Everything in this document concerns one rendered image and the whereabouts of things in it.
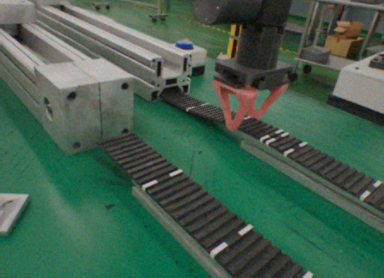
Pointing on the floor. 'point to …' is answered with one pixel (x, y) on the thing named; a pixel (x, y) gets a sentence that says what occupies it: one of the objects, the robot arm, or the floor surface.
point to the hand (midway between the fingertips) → (243, 121)
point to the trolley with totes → (312, 55)
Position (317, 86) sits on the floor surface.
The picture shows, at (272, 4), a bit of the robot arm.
